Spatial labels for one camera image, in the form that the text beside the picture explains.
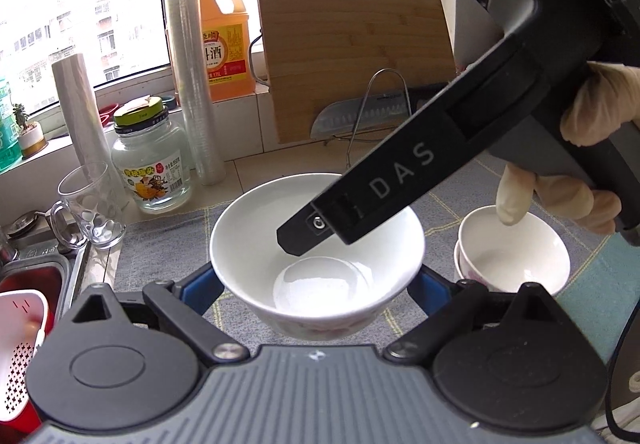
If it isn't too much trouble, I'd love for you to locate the gloved right hand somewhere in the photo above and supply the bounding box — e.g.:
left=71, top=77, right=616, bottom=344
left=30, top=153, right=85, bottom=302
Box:
left=496, top=60, right=640, bottom=237

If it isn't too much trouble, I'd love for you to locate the white pink colander basket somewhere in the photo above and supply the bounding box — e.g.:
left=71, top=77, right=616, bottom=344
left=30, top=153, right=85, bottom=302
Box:
left=0, top=289, right=49, bottom=433

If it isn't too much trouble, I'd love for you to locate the black handled kitchen knife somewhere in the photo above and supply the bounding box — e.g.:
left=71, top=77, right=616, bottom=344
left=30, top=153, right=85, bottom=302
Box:
left=309, top=83, right=447, bottom=140

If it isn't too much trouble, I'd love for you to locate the steel sink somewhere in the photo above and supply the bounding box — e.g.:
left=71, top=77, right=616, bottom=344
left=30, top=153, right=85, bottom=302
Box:
left=1, top=211, right=91, bottom=322

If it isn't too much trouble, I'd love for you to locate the grey checked towel mat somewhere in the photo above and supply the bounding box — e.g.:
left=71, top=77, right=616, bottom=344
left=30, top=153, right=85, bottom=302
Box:
left=112, top=150, right=640, bottom=365

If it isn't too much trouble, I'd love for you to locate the glass jar green lid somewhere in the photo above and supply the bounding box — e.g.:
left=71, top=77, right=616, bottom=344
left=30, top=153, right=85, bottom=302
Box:
left=111, top=95, right=192, bottom=214

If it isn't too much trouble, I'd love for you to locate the red wash basin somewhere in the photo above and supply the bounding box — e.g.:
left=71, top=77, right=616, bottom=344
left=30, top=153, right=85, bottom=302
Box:
left=1, top=262, right=66, bottom=443

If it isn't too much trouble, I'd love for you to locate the tall plastic cup stack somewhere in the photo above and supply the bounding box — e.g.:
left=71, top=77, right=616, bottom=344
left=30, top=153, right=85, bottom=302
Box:
left=164, top=0, right=226, bottom=186

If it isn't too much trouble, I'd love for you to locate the plastic wrap roll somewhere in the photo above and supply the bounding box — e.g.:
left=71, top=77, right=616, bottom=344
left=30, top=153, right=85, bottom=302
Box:
left=51, top=54, right=128, bottom=208

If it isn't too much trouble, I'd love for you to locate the glass mug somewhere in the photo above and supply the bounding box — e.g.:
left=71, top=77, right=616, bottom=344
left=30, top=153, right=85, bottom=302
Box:
left=49, top=161, right=126, bottom=249

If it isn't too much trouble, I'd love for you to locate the orange cooking wine jug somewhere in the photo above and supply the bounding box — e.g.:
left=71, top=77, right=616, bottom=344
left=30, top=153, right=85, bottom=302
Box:
left=200, top=0, right=255, bottom=102

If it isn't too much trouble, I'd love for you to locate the small potted plant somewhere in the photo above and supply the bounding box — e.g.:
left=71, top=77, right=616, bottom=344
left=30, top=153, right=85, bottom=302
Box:
left=13, top=104, right=48, bottom=159

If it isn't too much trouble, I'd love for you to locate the bamboo cutting board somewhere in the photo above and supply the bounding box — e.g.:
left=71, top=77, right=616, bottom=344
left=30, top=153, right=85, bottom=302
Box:
left=258, top=0, right=456, bottom=144

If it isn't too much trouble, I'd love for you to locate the metal wire rack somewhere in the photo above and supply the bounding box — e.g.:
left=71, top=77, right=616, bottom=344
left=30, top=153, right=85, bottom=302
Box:
left=332, top=67, right=417, bottom=170

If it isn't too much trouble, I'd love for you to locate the white bowl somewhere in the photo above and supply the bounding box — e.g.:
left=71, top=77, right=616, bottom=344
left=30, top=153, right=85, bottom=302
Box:
left=454, top=242, right=482, bottom=282
left=209, top=173, right=425, bottom=341
left=457, top=206, right=570, bottom=294

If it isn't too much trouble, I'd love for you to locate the green dish soap bottle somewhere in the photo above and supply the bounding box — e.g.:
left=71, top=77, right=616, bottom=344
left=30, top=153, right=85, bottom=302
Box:
left=0, top=79, right=22, bottom=172

